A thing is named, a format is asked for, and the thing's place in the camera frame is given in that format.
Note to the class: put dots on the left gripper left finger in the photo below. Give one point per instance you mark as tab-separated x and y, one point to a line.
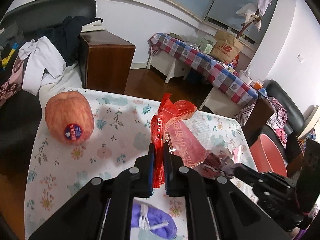
118	194

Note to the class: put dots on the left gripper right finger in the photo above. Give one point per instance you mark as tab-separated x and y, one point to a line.
181	181

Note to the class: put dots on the purple white trash piece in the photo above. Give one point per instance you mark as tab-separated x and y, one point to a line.
153	220

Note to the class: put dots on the red plastic snack wrapper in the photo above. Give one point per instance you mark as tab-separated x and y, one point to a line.
186	131

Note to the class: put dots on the pink white wrapper trash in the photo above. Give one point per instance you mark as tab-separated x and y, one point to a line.
221	162

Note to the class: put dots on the pink plastic trash bucket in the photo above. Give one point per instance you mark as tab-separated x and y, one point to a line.
267	157

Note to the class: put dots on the floral tablecloth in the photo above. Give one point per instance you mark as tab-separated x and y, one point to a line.
121	134

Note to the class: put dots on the black leather armchair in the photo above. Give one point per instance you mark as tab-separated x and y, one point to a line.
284	127

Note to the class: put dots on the pile of clothes on armchair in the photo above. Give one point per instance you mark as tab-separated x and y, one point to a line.
278	120

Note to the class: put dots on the dark wooden cabinet by armchair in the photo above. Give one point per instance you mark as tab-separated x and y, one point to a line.
256	123

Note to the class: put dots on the white desk under cloth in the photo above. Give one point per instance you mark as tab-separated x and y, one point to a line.
206	96

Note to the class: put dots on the red apple with sticker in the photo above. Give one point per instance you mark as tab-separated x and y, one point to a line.
69	118

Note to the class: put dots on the blue plastic bag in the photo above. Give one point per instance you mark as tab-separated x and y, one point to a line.
262	93

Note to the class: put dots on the orange box on table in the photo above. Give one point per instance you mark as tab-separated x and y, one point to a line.
258	84

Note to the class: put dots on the checkered tablecloth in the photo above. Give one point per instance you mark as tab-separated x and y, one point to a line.
222	79

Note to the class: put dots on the white round bowl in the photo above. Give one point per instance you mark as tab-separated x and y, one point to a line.
245	77

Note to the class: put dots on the brown wooden side cabinet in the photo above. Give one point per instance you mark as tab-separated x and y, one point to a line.
105	60

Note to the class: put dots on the red small gift bag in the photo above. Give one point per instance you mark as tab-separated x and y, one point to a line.
235	61

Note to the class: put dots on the black leather sofa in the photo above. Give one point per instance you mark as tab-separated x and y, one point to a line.
22	113

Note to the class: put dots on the green tissue box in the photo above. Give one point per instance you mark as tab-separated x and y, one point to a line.
208	48

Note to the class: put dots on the brown paper shopping bag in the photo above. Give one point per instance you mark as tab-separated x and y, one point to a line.
227	47

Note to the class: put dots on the clothes pile on sofa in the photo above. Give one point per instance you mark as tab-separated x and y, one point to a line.
43	62

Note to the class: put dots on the wooden coat rack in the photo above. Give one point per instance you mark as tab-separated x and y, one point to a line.
253	13

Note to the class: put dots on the white wall switch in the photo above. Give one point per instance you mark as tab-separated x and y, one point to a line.
300	58

